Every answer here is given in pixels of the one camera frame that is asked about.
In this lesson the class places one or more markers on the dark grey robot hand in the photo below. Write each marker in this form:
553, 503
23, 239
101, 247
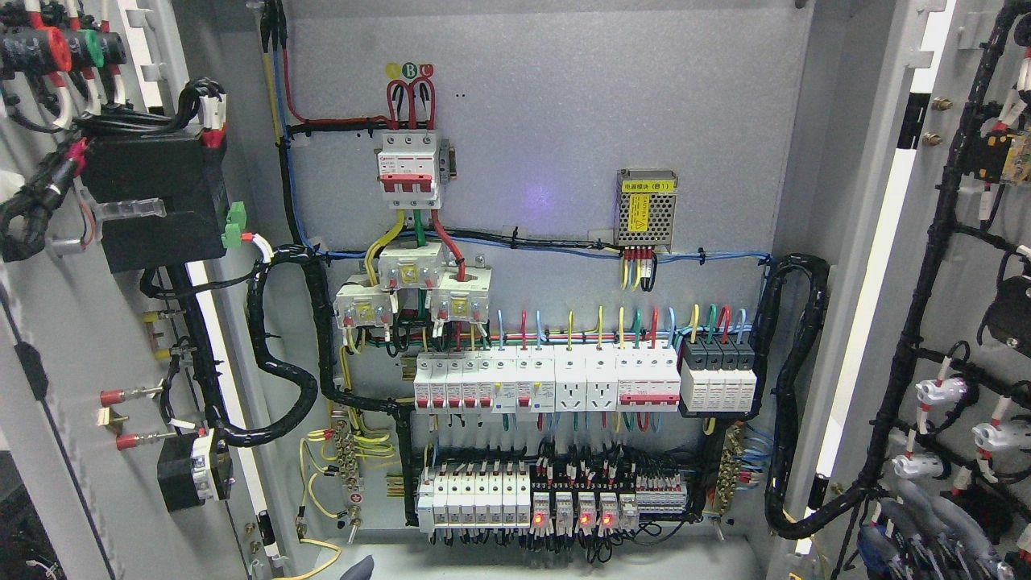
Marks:
933, 538

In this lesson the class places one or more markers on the black surge protector modules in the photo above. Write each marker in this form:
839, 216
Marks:
717, 377

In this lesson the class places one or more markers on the black relay terminal row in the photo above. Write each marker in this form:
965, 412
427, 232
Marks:
578, 494

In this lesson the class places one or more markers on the white socket breaker row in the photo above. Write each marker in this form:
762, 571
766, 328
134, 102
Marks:
577, 378

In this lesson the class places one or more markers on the perforated metal power supply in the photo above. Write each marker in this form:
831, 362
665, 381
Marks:
645, 207

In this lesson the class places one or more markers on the white lower breaker row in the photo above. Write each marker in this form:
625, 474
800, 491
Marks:
475, 496

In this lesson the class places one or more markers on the white current transformer blocks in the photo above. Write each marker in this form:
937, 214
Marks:
415, 277

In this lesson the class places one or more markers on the red three-pole main breaker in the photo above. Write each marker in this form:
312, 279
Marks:
414, 167

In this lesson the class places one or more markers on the black digital power meter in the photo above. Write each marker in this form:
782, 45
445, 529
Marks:
162, 198

